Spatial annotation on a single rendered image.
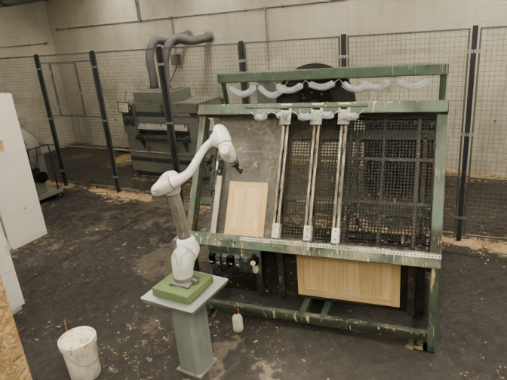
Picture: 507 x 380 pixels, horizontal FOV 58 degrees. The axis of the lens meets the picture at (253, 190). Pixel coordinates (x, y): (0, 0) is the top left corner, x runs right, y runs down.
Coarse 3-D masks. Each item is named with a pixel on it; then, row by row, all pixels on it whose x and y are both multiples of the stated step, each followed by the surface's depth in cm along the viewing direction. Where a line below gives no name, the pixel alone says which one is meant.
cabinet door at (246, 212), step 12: (240, 192) 417; (252, 192) 413; (264, 192) 409; (228, 204) 419; (240, 204) 415; (252, 204) 411; (264, 204) 407; (228, 216) 417; (240, 216) 413; (252, 216) 409; (264, 216) 405; (228, 228) 415; (240, 228) 411; (252, 228) 407
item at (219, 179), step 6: (222, 174) 424; (222, 180) 424; (216, 186) 424; (222, 186) 425; (216, 192) 423; (216, 198) 422; (216, 204) 421; (216, 210) 420; (216, 216) 419; (216, 222) 417; (216, 228) 417
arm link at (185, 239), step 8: (176, 192) 349; (168, 200) 353; (176, 200) 351; (176, 208) 353; (176, 216) 356; (184, 216) 358; (176, 224) 359; (184, 224) 359; (184, 232) 360; (184, 240) 361; (192, 240) 363; (192, 248) 362
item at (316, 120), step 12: (312, 108) 383; (312, 120) 395; (312, 132) 397; (312, 144) 395; (312, 156) 393; (312, 168) 395; (312, 180) 394; (312, 192) 388; (312, 204) 386; (312, 216) 387; (312, 228) 389
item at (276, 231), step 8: (288, 104) 405; (288, 112) 404; (280, 120) 406; (288, 120) 403; (288, 128) 405; (288, 136) 406; (288, 144) 407; (280, 152) 404; (288, 152) 409; (280, 160) 403; (280, 168) 402; (280, 176) 402; (280, 184) 403; (280, 192) 398; (280, 200) 397; (280, 208) 395; (280, 216) 395; (272, 224) 395; (280, 224) 395; (272, 232) 394; (280, 232) 397
